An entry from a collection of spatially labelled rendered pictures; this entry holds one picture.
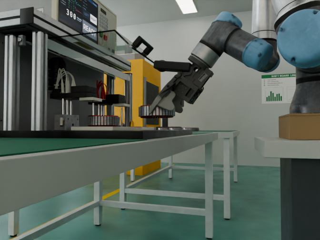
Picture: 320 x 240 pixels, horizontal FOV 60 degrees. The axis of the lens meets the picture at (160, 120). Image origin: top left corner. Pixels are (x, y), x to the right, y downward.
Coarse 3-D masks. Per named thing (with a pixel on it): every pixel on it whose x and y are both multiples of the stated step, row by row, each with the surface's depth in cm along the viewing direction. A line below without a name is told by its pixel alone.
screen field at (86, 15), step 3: (84, 12) 107; (87, 12) 109; (84, 15) 107; (87, 15) 109; (90, 15) 111; (87, 18) 109; (90, 18) 111; (93, 18) 113; (96, 18) 115; (93, 21) 113; (96, 21) 115; (96, 24) 115
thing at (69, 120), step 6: (60, 114) 95; (66, 114) 94; (54, 120) 96; (66, 120) 94; (72, 120) 98; (78, 120) 101; (54, 126) 95; (66, 126) 94; (72, 126) 97; (78, 126) 101
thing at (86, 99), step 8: (72, 88) 94; (80, 88) 93; (88, 88) 94; (56, 96) 96; (64, 96) 95; (72, 96) 94; (80, 96) 93; (88, 96) 93; (96, 96) 98; (64, 104) 96; (64, 112) 96
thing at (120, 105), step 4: (108, 96) 117; (112, 96) 117; (116, 96) 116; (120, 96) 117; (124, 96) 121; (104, 100) 117; (108, 100) 117; (112, 100) 116; (116, 100) 116; (120, 100) 117; (124, 100) 121; (96, 104) 121; (100, 104) 121; (104, 104) 121; (108, 104) 121; (112, 104) 121; (116, 104) 116; (120, 104) 116; (124, 104) 116; (128, 104) 119; (100, 108) 121; (104, 108) 123; (100, 112) 121; (104, 112) 123
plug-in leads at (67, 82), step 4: (60, 72) 97; (64, 72) 98; (68, 72) 98; (60, 76) 98; (72, 76) 100; (68, 80) 100; (72, 80) 98; (56, 84) 97; (68, 84) 100; (72, 84) 98; (56, 88) 98; (68, 88) 96; (52, 92) 97; (56, 92) 97; (64, 92) 98; (68, 92) 96
